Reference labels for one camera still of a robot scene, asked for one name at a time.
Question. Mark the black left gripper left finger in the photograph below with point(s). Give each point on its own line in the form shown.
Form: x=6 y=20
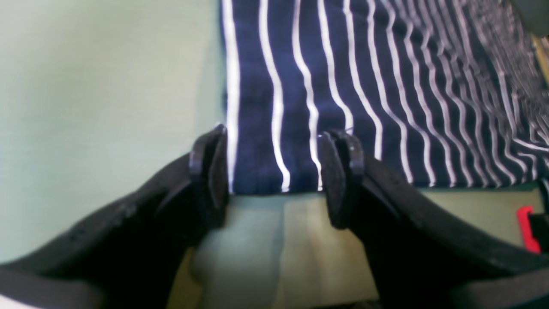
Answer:
x=126 y=254

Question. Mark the green table cloth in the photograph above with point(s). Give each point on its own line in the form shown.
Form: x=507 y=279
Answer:
x=97 y=96

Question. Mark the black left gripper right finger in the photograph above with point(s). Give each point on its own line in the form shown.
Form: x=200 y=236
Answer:
x=421 y=256

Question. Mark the navy white striped T-shirt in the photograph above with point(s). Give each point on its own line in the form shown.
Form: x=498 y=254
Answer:
x=448 y=93

